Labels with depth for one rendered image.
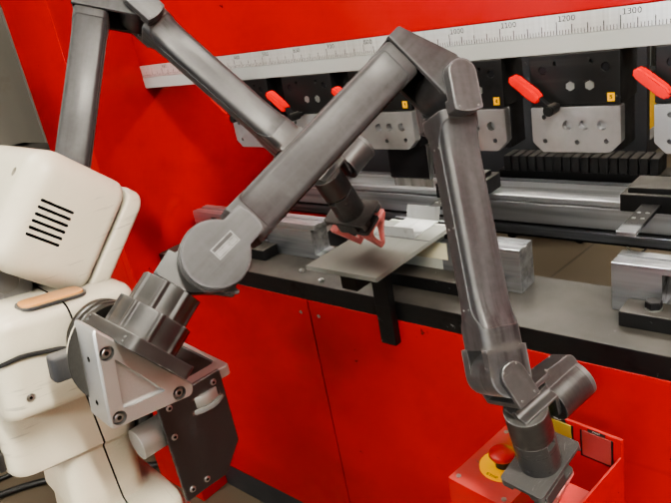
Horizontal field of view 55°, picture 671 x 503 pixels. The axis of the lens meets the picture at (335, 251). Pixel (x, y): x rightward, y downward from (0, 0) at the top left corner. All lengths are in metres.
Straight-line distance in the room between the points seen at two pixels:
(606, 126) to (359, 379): 0.81
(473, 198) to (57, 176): 0.50
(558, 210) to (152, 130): 1.14
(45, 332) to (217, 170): 1.40
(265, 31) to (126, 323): 0.97
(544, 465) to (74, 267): 0.64
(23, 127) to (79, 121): 2.91
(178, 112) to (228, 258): 1.35
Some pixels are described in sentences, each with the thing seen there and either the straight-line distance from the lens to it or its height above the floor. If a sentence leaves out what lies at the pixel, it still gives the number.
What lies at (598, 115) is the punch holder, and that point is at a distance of 1.16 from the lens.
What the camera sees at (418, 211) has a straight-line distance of 1.46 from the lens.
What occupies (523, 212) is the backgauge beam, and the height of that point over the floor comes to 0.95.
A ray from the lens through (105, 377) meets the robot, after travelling 0.71.
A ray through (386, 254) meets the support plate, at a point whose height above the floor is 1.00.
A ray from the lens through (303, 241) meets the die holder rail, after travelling 1.68.
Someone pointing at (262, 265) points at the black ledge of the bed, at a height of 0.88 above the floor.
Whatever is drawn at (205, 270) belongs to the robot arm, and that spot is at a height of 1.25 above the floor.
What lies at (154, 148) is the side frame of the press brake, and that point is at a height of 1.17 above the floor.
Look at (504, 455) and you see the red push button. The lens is 1.06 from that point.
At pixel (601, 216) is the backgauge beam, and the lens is 1.53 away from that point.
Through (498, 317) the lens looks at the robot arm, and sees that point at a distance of 0.84.
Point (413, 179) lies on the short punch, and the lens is 1.43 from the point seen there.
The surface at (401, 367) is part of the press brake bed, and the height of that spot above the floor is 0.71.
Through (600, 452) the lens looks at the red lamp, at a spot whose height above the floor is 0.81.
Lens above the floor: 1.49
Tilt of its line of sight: 21 degrees down
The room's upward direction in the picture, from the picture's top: 11 degrees counter-clockwise
